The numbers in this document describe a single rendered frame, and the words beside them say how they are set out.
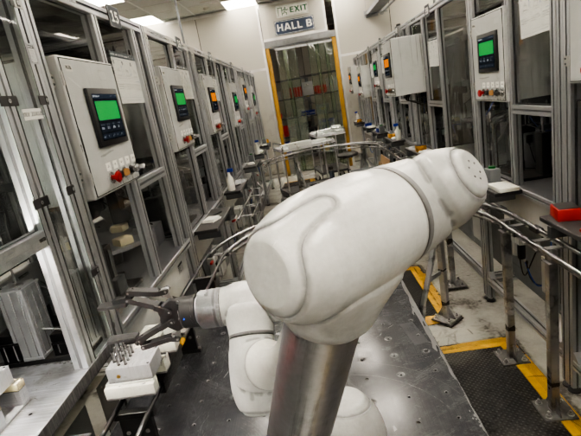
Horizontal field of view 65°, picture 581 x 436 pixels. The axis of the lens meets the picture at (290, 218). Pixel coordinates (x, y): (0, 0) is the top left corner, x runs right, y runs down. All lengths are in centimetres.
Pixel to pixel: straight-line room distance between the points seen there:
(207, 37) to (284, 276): 908
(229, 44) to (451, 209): 890
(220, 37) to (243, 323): 859
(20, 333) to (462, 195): 137
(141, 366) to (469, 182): 106
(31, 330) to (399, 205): 130
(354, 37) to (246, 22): 206
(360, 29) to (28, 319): 845
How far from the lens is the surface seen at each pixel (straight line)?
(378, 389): 149
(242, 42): 934
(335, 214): 45
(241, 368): 99
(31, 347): 163
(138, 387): 139
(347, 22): 936
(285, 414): 69
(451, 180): 56
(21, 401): 145
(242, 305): 102
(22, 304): 158
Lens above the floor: 156
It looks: 15 degrees down
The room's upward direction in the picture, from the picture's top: 10 degrees counter-clockwise
